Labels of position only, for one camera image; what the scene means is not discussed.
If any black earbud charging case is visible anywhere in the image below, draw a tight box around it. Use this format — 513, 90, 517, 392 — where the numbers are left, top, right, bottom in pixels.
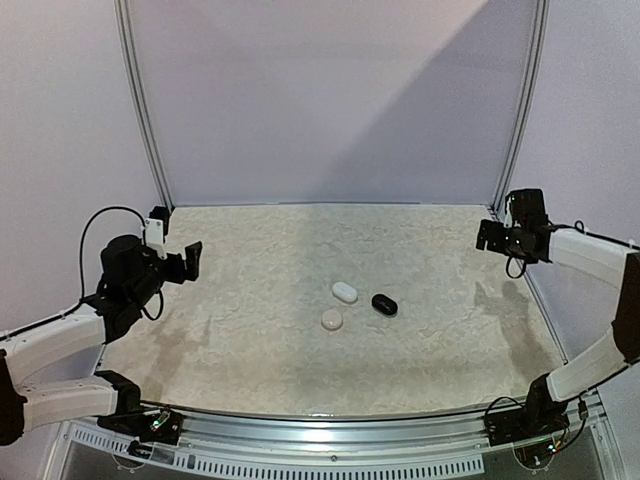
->
371, 293, 398, 317

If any white earbud charging case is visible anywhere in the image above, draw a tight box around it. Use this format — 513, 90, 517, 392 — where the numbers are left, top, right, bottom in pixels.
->
331, 282, 358, 304

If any pink earbud charging case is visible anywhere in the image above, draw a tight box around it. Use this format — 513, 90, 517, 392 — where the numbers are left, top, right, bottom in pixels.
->
321, 309, 344, 331

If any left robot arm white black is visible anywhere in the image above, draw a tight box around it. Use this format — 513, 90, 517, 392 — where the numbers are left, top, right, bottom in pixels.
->
1, 235, 203, 446

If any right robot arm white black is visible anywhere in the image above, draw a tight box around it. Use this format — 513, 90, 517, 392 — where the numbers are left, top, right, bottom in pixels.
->
476, 188, 639, 446

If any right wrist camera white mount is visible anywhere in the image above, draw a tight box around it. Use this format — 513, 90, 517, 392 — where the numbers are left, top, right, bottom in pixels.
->
503, 194, 519, 229

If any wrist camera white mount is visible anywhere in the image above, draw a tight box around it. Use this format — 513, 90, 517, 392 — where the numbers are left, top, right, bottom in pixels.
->
142, 206, 171, 260
503, 194, 519, 229

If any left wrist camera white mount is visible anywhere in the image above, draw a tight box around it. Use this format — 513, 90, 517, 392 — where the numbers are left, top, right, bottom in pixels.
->
142, 206, 171, 260

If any left aluminium corner post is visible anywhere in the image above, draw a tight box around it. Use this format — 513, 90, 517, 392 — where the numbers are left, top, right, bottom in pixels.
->
114, 0, 175, 212

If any aluminium corner post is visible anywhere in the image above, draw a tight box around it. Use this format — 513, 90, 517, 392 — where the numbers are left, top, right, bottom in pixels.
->
114, 0, 175, 212
489, 0, 549, 217

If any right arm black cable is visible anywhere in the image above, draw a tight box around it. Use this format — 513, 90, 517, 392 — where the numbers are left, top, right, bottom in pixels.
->
484, 222, 640, 441

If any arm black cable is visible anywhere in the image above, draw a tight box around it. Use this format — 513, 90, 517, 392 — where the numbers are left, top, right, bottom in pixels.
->
484, 222, 640, 441
0, 206, 166, 341

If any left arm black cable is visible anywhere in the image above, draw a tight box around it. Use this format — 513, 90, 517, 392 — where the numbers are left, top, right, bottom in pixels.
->
0, 206, 166, 341

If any right aluminium corner post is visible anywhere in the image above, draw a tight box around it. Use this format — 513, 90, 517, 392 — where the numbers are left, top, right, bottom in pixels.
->
489, 0, 549, 217

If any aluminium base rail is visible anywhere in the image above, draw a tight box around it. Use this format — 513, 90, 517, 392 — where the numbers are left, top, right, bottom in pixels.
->
47, 393, 625, 479

